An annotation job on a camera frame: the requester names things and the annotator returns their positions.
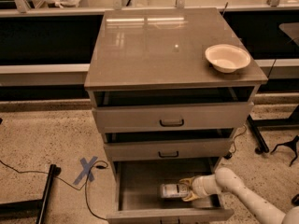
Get blue tape cross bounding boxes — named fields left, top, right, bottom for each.
left=73, top=156, right=97, bottom=185

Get bottom drawer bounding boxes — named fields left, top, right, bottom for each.
left=107, top=158, right=234, bottom=224

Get black stand left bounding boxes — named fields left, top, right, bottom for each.
left=0, top=164, right=61, bottom=224

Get black floor cable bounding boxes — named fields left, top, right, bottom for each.
left=0, top=159, right=110, bottom=221

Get white bowl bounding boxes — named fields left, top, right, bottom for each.
left=205, top=44, right=250, bottom=74

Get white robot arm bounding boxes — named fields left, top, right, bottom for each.
left=179, top=167, right=299, bottom=224

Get clear plastic bottle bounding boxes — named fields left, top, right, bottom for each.
left=160, top=184, right=190, bottom=199

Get drawer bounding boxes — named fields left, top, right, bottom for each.
left=104, top=138, right=232, bottom=161
left=92, top=102, right=253, bottom=133
left=107, top=158, right=234, bottom=224

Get black tripod foot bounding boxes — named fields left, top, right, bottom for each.
left=271, top=135, right=299, bottom=166

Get middle drawer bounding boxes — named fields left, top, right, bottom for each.
left=104, top=138, right=232, bottom=161

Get grey drawer cabinet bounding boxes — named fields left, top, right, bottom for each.
left=83, top=7, right=269, bottom=224

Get black cable right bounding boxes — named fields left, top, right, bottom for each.
left=223, top=124, right=248, bottom=161

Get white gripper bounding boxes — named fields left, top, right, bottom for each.
left=179, top=175, right=221, bottom=202

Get top drawer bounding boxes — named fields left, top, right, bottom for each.
left=92, top=102, right=253, bottom=133

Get black stand leg right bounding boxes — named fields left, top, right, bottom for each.
left=247, top=116, right=269, bottom=154

